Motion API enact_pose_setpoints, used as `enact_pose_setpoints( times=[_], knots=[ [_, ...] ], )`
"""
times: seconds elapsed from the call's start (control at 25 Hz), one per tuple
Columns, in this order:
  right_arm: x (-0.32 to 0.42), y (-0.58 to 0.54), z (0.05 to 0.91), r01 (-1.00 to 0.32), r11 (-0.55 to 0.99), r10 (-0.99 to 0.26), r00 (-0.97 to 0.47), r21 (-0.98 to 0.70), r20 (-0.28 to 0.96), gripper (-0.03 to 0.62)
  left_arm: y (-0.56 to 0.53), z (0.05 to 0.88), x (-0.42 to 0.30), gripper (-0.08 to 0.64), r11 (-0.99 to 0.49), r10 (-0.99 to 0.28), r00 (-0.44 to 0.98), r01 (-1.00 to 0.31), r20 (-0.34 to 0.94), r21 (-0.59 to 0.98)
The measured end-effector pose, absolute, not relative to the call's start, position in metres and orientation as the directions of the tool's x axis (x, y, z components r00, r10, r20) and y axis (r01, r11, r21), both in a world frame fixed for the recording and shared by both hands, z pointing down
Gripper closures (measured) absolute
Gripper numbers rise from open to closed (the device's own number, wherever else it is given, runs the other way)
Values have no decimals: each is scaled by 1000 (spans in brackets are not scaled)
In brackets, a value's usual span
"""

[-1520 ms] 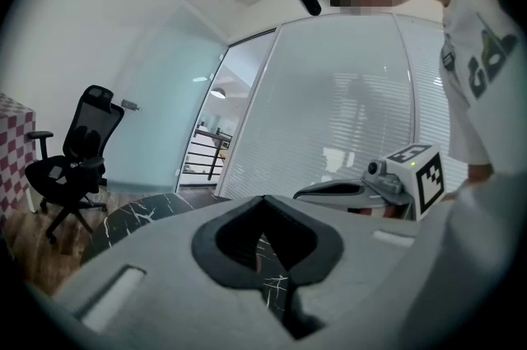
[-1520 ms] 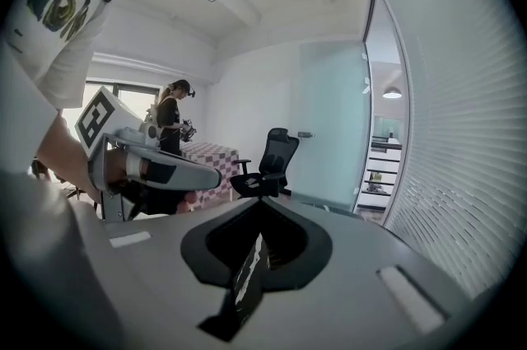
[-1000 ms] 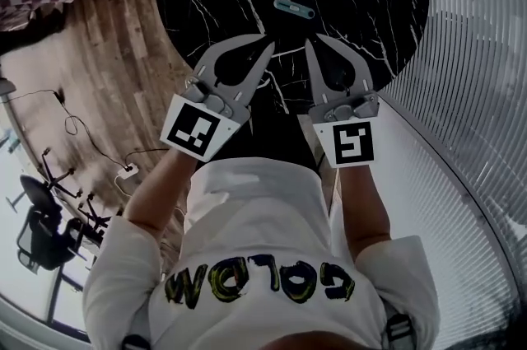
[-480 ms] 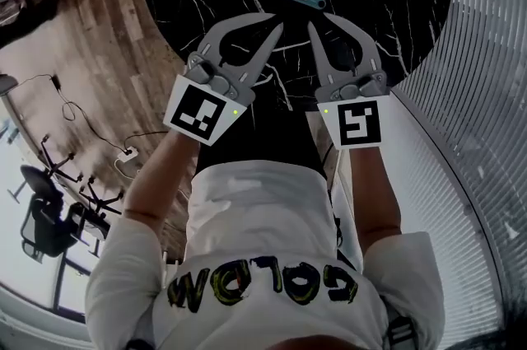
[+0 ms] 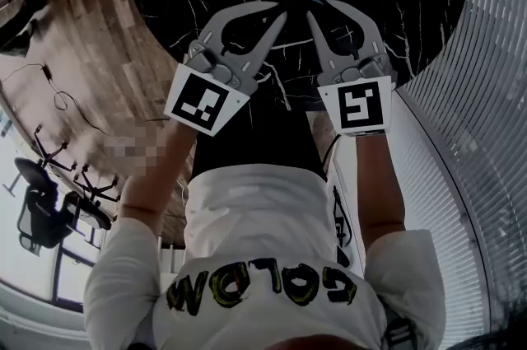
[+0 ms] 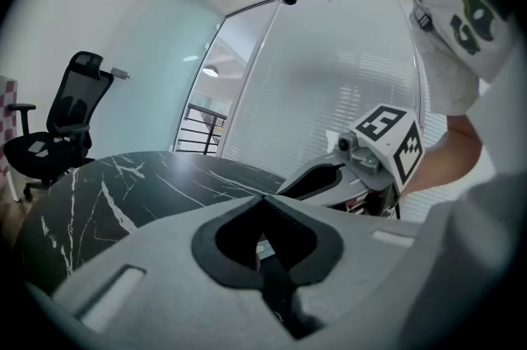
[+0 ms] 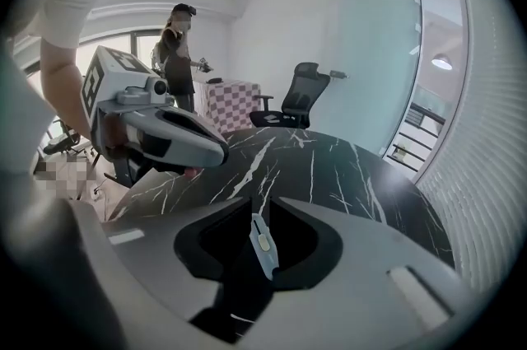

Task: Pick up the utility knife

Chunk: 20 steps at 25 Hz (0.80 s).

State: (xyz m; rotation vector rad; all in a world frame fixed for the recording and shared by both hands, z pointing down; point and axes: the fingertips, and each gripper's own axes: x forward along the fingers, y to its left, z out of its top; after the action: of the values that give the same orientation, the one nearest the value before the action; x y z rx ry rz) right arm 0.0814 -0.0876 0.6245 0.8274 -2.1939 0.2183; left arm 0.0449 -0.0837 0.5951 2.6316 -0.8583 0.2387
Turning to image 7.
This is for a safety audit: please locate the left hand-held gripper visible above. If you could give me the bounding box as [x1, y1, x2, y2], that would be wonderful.
[79, 44, 230, 169]

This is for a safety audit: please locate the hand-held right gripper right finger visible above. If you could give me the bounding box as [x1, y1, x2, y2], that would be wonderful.
[246, 195, 487, 350]

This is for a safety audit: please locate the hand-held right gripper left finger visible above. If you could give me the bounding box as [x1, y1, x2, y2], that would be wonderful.
[101, 195, 254, 350]

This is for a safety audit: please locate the light blue utility knife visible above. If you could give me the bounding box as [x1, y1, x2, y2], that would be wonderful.
[250, 212, 281, 282]

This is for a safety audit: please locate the person's left forearm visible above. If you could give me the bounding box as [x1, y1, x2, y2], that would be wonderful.
[40, 35, 94, 140]

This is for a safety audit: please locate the person's left hand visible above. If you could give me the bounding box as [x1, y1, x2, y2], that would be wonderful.
[102, 114, 128, 161]

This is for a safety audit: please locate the pink checkered cloth table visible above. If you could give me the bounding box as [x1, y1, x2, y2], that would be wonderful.
[193, 77, 263, 135]

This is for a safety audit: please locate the round black marble table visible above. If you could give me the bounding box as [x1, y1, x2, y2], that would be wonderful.
[110, 125, 456, 271]

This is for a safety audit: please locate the black office chair with headrest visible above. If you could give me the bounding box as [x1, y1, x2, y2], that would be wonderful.
[248, 61, 331, 130]

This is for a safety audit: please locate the black mesh office chair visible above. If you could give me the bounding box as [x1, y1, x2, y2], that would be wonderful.
[42, 118, 86, 156]

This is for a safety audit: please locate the black balcony railing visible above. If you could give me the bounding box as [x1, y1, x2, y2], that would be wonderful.
[390, 100, 446, 172]

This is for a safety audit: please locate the frosted glass door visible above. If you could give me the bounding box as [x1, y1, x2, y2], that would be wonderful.
[336, 0, 423, 154]

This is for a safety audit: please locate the round ceiling lamp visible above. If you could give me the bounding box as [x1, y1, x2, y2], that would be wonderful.
[430, 54, 452, 71]

